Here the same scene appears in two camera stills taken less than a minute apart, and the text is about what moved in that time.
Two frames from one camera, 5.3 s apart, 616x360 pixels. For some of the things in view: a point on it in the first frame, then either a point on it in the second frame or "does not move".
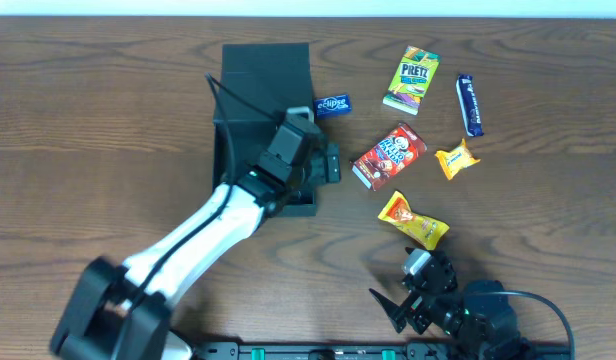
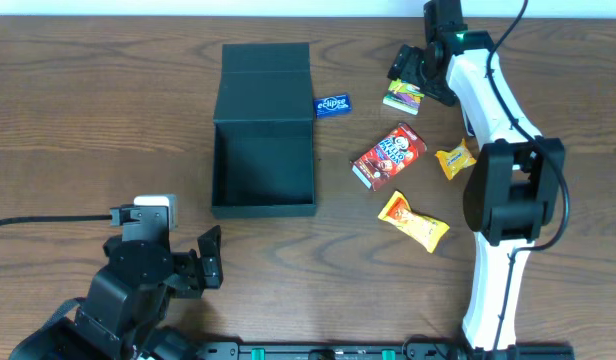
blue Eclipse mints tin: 332,106 does not move
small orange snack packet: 454,161 does not move
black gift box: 259,83 does not move
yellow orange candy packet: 398,211 does not move
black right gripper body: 410,311 → 405,70
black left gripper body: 331,165 → 203,267
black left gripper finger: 333,163 → 210,245
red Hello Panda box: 398,148 does not move
